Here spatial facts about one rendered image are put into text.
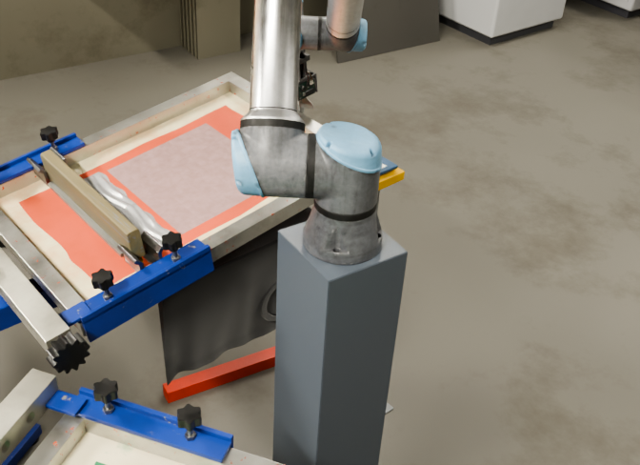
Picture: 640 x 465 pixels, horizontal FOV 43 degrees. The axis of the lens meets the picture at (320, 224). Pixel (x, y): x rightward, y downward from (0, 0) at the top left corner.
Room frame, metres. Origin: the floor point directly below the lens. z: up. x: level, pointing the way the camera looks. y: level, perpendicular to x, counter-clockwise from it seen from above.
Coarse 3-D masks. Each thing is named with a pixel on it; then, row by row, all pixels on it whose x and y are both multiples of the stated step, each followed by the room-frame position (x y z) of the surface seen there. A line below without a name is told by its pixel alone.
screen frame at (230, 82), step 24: (192, 96) 1.98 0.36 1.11; (216, 96) 2.03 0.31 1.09; (240, 96) 2.03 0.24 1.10; (144, 120) 1.88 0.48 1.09; (168, 120) 1.92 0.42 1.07; (312, 120) 1.85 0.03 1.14; (96, 144) 1.78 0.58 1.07; (0, 192) 1.61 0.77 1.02; (0, 216) 1.49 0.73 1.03; (264, 216) 1.47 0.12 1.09; (288, 216) 1.51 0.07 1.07; (0, 240) 1.45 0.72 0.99; (24, 240) 1.40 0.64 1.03; (216, 240) 1.39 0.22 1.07; (240, 240) 1.42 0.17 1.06; (24, 264) 1.35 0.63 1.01; (48, 264) 1.33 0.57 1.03; (48, 288) 1.26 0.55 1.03
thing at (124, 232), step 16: (48, 160) 1.60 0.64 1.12; (48, 176) 1.63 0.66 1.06; (64, 176) 1.54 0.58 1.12; (80, 176) 1.54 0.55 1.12; (80, 192) 1.48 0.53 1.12; (96, 192) 1.47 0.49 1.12; (96, 208) 1.42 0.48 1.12; (112, 208) 1.42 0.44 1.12; (112, 224) 1.37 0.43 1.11; (128, 224) 1.36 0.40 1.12; (128, 240) 1.33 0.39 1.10
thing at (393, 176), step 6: (384, 174) 1.90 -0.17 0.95; (390, 174) 1.90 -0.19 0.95; (396, 174) 1.91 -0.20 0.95; (402, 174) 1.92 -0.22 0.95; (384, 180) 1.87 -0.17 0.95; (390, 180) 1.89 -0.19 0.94; (396, 180) 1.91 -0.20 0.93; (384, 186) 1.87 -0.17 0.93; (378, 192) 1.93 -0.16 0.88; (378, 198) 1.93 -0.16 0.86; (390, 408) 1.92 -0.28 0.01
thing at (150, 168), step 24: (216, 120) 1.92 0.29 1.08; (144, 144) 1.82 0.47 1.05; (168, 144) 1.81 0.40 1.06; (192, 144) 1.81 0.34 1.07; (216, 144) 1.81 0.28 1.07; (96, 168) 1.72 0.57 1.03; (120, 168) 1.71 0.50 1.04; (144, 168) 1.71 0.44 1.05; (168, 168) 1.71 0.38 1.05; (192, 168) 1.71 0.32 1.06; (48, 192) 1.62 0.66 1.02; (144, 192) 1.61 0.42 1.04; (48, 216) 1.53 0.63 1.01; (72, 216) 1.53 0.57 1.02
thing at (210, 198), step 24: (216, 168) 1.70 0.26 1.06; (168, 192) 1.61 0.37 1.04; (192, 192) 1.61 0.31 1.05; (216, 192) 1.60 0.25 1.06; (240, 192) 1.60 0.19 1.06; (168, 216) 1.52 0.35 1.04; (192, 216) 1.52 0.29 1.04; (216, 216) 1.52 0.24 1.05; (72, 240) 1.44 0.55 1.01; (96, 240) 1.44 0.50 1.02; (96, 264) 1.36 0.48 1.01; (120, 264) 1.36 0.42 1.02; (144, 264) 1.36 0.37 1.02
